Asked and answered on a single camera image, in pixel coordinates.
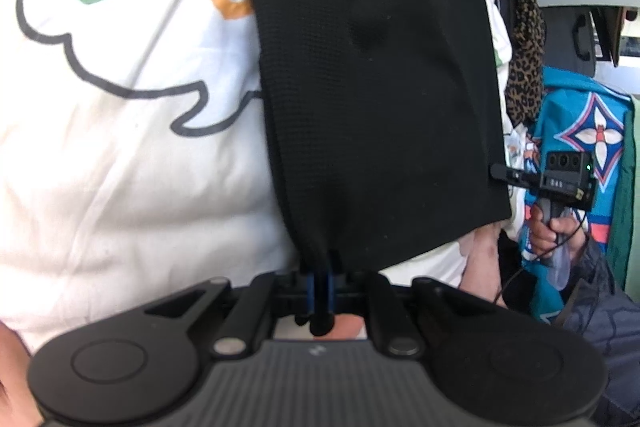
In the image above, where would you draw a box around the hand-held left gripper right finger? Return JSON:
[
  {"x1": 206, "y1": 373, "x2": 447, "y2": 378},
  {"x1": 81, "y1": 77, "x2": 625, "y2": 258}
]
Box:
[{"x1": 322, "y1": 269, "x2": 483, "y2": 358}]

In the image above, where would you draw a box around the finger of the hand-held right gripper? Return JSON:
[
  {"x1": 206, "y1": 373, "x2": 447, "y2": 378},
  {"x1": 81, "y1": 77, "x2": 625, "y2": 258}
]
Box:
[{"x1": 490, "y1": 163, "x2": 543, "y2": 188}]

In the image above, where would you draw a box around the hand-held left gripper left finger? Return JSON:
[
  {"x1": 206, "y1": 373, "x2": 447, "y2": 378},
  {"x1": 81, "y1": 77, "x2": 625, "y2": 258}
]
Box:
[{"x1": 142, "y1": 269, "x2": 318, "y2": 355}]

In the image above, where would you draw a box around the black bear-print skirt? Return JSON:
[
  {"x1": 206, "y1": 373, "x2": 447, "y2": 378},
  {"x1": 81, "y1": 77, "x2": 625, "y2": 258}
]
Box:
[{"x1": 241, "y1": 0, "x2": 513, "y2": 338}]

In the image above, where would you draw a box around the person's right forearm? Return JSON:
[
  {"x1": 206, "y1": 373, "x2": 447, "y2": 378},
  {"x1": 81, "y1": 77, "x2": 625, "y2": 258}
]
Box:
[{"x1": 555, "y1": 237, "x2": 640, "y2": 427}]

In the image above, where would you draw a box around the person's right hand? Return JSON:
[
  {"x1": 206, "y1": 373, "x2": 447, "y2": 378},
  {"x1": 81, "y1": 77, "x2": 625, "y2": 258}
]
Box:
[{"x1": 529, "y1": 202, "x2": 588, "y2": 260}]

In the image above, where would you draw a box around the blue printed quilt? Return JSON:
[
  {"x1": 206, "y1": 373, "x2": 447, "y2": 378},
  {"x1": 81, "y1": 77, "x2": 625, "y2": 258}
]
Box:
[{"x1": 517, "y1": 66, "x2": 633, "y2": 325}]

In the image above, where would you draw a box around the green cloth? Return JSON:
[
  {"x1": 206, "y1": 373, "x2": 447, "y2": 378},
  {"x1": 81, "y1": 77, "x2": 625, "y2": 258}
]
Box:
[{"x1": 605, "y1": 94, "x2": 640, "y2": 293}]

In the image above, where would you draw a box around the leopard print folded garment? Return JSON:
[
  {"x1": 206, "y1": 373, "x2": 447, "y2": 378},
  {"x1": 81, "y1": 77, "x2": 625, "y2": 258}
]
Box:
[{"x1": 502, "y1": 0, "x2": 547, "y2": 128}]

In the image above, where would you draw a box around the grey bag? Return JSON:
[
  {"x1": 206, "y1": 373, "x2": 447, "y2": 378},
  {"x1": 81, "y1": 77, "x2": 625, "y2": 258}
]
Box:
[{"x1": 542, "y1": 4, "x2": 640, "y2": 80}]

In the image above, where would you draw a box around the black folded garment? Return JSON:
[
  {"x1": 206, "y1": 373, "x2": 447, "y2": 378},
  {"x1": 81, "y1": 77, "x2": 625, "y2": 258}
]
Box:
[{"x1": 495, "y1": 0, "x2": 518, "y2": 68}]

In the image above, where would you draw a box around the cream bear-print blanket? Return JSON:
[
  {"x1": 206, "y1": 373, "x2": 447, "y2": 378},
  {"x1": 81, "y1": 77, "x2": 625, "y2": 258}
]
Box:
[{"x1": 0, "y1": 0, "x2": 531, "y2": 353}]

